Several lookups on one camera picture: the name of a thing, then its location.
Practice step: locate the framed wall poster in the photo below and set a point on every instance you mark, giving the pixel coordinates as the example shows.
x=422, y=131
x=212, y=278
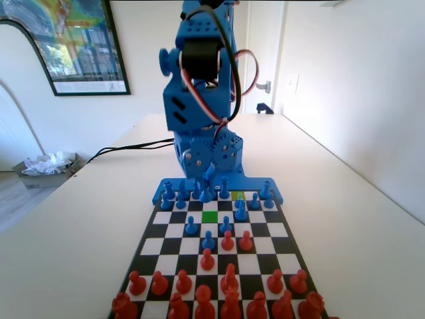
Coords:
x=83, y=40

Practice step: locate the crumpled clear plastic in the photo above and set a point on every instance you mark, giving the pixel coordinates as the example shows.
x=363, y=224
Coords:
x=43, y=164

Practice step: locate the blue chess rook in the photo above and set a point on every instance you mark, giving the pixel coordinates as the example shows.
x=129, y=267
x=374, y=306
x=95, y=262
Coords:
x=168, y=190
x=264, y=188

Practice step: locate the black and white chessboard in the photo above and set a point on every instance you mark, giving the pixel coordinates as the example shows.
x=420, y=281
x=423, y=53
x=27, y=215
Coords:
x=265, y=246

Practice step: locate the blue base plate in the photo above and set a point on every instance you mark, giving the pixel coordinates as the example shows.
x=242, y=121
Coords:
x=252, y=184

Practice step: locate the red chess knight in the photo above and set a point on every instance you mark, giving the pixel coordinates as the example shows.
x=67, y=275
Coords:
x=229, y=277
x=284, y=305

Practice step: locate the red chess bishop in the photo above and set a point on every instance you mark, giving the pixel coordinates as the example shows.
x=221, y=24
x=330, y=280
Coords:
x=178, y=309
x=256, y=307

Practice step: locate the blue chess knight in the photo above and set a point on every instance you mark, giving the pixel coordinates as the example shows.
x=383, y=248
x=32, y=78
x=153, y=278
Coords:
x=182, y=187
x=240, y=212

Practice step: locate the blue table clamp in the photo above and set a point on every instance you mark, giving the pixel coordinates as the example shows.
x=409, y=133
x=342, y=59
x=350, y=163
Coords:
x=264, y=108

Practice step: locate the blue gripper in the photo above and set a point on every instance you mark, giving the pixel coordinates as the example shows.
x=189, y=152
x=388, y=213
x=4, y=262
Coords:
x=194, y=159

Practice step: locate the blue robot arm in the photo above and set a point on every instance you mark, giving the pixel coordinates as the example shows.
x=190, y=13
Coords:
x=196, y=31

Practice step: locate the blue chess bishop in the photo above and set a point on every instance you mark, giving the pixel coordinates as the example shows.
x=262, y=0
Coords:
x=206, y=197
x=196, y=192

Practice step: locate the blue chess pawn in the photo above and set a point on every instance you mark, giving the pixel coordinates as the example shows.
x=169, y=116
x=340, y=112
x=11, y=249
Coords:
x=165, y=203
x=225, y=226
x=191, y=227
x=208, y=242
x=254, y=201
x=269, y=202
x=239, y=196
x=180, y=201

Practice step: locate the red chess rook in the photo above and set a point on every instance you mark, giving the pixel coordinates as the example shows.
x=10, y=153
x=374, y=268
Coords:
x=124, y=307
x=312, y=305

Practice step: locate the white light switch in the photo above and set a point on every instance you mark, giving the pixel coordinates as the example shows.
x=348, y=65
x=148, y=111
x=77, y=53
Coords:
x=293, y=84

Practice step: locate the grey cardboard box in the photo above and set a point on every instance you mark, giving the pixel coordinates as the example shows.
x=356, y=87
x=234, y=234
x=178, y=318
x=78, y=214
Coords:
x=43, y=181

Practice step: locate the blue chess queen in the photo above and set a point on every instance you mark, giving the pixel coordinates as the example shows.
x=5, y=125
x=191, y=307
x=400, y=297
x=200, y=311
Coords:
x=224, y=189

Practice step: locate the white door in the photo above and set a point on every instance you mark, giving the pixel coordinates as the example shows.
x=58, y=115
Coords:
x=265, y=33

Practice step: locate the red chess pawn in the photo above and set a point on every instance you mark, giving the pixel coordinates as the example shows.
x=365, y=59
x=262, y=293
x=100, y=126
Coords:
x=298, y=281
x=227, y=242
x=207, y=260
x=245, y=241
x=159, y=284
x=275, y=281
x=183, y=283
x=137, y=284

